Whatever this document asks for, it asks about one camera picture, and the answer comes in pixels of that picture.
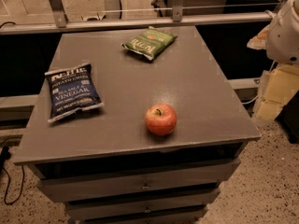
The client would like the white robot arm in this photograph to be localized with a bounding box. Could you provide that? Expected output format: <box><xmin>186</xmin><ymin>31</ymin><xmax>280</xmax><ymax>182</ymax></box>
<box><xmin>266</xmin><ymin>0</ymin><xmax>299</xmax><ymax>65</ymax></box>

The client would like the green Kettle chip bag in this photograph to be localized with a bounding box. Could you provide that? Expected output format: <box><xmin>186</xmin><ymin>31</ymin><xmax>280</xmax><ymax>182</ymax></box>
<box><xmin>121</xmin><ymin>26</ymin><xmax>177</xmax><ymax>61</ymax></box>

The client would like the blue Kettle chip bag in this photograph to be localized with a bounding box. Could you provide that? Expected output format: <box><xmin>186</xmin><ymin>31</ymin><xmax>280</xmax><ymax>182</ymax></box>
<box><xmin>45</xmin><ymin>63</ymin><xmax>104</xmax><ymax>123</ymax></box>

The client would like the red apple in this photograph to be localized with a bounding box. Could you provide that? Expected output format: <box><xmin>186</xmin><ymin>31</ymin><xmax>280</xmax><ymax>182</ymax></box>
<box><xmin>145</xmin><ymin>104</ymin><xmax>177</xmax><ymax>136</ymax></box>

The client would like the grey drawer cabinet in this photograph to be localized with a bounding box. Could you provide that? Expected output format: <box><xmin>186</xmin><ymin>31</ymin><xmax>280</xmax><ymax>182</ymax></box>
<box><xmin>13</xmin><ymin>25</ymin><xmax>262</xmax><ymax>224</ymax></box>

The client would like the middle grey drawer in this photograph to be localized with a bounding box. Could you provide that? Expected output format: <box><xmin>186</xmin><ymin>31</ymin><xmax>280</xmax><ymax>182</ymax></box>
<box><xmin>64</xmin><ymin>187</ymin><xmax>221</xmax><ymax>221</ymax></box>

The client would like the grey drawer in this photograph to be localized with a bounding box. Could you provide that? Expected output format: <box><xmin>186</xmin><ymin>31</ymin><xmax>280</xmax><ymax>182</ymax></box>
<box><xmin>37</xmin><ymin>158</ymin><xmax>240</xmax><ymax>203</ymax></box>
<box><xmin>64</xmin><ymin>187</ymin><xmax>221</xmax><ymax>221</ymax></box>
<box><xmin>78</xmin><ymin>204</ymin><xmax>209</xmax><ymax>224</ymax></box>

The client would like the bottom grey drawer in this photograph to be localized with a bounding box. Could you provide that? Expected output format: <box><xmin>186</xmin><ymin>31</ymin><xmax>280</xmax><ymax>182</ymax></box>
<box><xmin>78</xmin><ymin>204</ymin><xmax>209</xmax><ymax>224</ymax></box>

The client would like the top grey drawer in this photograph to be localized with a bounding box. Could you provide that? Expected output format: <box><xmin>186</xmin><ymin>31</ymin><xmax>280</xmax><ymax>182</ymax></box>
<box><xmin>37</xmin><ymin>158</ymin><xmax>240</xmax><ymax>203</ymax></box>

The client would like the metal railing frame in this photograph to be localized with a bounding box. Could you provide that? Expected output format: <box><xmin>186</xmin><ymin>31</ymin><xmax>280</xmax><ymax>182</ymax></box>
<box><xmin>0</xmin><ymin>0</ymin><xmax>282</xmax><ymax>35</ymax></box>

